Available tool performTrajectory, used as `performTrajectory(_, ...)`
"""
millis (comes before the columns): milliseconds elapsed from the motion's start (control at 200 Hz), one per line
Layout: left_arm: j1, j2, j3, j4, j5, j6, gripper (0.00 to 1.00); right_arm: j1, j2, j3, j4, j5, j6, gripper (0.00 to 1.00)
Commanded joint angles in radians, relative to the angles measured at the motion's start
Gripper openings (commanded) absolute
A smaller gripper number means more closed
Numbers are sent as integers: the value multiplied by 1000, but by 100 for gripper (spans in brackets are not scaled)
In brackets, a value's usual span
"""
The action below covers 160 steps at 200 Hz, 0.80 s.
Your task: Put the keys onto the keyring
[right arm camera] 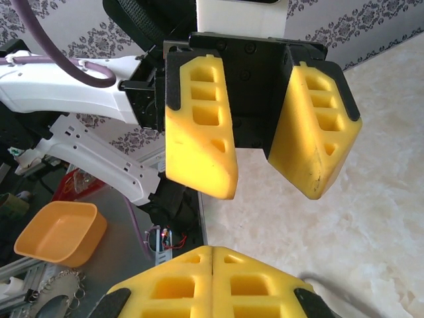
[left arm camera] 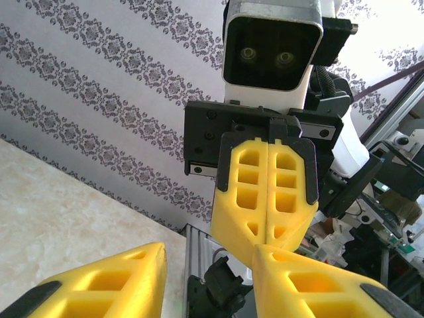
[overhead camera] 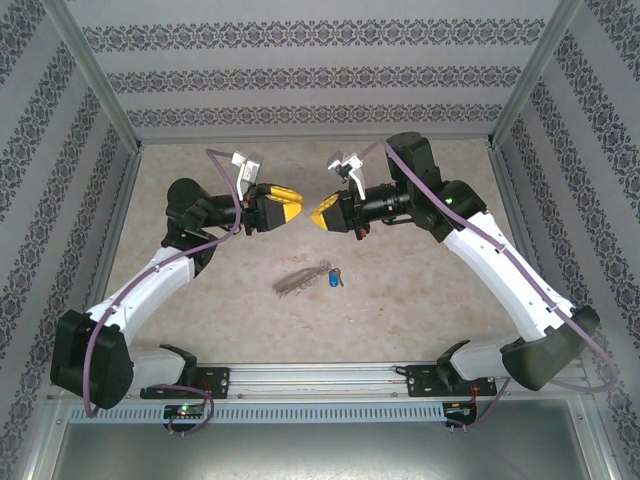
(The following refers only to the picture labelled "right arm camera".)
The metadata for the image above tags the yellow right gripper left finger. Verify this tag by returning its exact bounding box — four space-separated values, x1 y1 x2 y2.
88 245 213 318

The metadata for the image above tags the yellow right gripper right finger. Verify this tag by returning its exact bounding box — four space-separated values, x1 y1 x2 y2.
211 245 335 318

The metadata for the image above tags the grey sheet metal panel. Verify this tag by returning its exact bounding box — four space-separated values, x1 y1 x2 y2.
74 184 208 299

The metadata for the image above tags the orange plastic bin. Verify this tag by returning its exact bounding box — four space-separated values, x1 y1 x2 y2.
13 200 109 268

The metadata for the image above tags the red plastic tray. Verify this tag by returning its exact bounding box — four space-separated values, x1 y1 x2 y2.
52 167 112 203

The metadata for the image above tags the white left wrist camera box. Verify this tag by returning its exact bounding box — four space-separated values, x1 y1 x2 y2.
195 0 288 39

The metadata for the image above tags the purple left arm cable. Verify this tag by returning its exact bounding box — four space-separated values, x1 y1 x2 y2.
0 0 152 262

